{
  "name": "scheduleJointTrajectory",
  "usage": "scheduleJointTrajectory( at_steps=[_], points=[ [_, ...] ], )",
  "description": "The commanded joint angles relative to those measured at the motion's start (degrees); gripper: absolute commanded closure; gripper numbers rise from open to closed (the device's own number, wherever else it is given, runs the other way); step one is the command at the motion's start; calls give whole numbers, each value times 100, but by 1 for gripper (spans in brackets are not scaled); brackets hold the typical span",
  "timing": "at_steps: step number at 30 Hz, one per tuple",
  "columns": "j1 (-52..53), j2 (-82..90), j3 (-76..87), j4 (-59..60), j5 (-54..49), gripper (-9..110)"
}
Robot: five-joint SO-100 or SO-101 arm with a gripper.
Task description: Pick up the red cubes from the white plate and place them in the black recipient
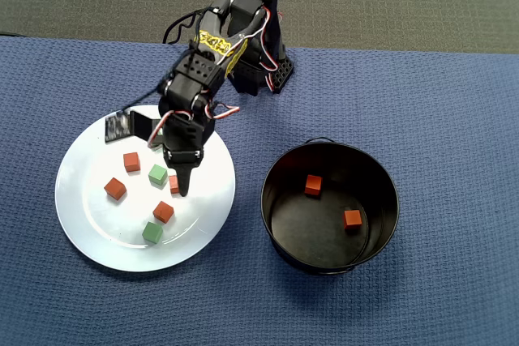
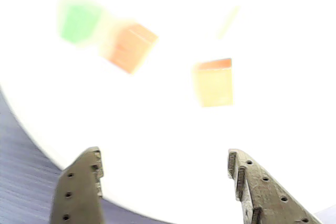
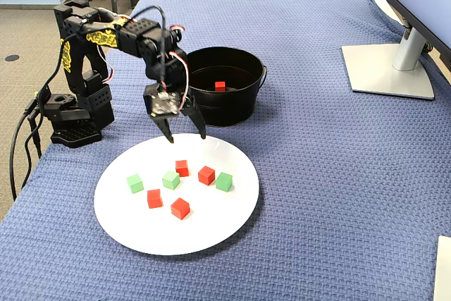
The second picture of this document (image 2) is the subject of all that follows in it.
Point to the white round plate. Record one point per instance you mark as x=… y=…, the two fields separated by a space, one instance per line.
x=157 y=116

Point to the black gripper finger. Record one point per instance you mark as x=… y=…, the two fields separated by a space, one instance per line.
x=265 y=197
x=76 y=195

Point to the red cube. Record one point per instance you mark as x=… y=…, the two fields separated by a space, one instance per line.
x=131 y=48
x=212 y=85

